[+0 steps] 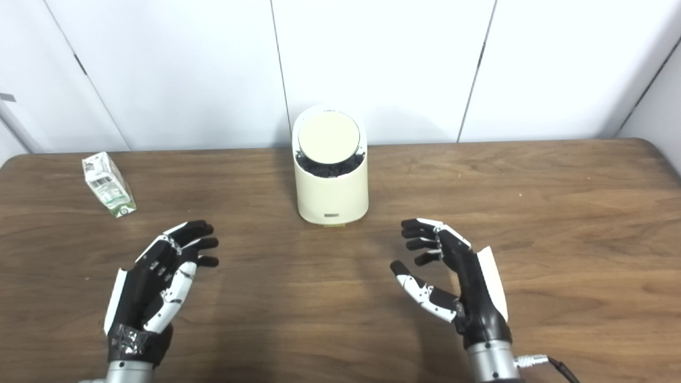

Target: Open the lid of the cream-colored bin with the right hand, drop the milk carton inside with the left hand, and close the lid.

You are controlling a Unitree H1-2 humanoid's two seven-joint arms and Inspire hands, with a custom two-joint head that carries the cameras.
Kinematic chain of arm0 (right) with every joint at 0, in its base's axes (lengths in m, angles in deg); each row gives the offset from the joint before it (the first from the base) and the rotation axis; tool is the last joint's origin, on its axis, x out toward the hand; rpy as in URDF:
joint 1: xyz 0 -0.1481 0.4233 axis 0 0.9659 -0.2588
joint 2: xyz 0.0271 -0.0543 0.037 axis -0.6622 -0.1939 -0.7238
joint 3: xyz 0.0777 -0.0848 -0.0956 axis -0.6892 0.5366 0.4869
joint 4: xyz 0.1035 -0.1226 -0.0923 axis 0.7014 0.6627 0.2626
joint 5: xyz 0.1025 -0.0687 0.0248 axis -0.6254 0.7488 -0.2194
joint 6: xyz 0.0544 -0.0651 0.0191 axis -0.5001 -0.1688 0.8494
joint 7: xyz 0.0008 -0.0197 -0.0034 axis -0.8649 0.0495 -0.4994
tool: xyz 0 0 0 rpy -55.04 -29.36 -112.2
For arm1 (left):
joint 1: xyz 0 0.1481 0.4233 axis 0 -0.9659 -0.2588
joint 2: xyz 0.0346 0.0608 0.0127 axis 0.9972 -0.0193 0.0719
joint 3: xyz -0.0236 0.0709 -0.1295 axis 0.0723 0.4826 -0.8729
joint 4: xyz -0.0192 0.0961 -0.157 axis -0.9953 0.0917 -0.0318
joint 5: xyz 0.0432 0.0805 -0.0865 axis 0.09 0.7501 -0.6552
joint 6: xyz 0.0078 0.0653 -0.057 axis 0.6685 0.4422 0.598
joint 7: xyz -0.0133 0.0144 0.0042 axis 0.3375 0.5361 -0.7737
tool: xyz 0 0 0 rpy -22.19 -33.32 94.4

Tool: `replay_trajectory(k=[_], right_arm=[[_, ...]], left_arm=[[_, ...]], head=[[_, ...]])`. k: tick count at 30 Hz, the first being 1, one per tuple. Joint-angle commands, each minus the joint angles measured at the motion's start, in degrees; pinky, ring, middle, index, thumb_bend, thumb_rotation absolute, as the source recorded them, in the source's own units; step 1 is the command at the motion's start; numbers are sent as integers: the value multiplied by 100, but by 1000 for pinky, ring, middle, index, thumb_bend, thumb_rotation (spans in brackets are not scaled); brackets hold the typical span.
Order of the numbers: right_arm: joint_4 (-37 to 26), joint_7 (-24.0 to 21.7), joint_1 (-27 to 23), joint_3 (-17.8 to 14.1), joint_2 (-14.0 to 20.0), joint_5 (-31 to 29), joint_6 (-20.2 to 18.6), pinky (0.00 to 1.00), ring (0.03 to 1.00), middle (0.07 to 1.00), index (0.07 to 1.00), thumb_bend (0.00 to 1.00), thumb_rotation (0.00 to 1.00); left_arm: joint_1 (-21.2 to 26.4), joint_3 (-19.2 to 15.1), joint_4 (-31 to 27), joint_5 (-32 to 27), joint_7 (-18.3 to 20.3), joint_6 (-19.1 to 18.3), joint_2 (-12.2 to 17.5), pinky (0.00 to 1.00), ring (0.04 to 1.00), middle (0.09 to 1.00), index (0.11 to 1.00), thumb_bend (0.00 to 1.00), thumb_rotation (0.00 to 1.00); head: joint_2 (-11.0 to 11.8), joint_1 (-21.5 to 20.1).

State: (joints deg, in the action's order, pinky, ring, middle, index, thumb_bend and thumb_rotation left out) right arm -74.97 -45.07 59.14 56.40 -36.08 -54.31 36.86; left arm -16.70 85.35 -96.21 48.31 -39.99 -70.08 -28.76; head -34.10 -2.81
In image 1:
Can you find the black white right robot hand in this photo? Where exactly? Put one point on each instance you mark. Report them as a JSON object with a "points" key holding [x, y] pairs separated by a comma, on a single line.
{"points": [[473, 287]]}

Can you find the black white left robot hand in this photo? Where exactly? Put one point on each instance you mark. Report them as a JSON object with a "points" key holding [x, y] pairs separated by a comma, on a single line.
{"points": [[139, 290]]}

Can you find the white green milk carton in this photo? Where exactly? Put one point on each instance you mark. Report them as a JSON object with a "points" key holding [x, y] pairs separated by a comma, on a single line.
{"points": [[108, 184]]}

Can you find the cream round bin lid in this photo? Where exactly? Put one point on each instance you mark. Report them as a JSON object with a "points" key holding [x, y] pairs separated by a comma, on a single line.
{"points": [[328, 134]]}

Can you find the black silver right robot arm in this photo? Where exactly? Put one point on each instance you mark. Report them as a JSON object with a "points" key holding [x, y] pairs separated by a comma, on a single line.
{"points": [[492, 364]]}

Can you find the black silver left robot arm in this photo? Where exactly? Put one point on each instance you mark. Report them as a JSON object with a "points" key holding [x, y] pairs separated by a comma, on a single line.
{"points": [[127, 373]]}

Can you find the cream-colored bin body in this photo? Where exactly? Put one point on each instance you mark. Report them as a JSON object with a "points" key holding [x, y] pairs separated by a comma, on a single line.
{"points": [[332, 197]]}

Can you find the black bin liner bag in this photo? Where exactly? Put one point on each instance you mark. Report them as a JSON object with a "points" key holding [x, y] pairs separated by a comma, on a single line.
{"points": [[331, 168]]}

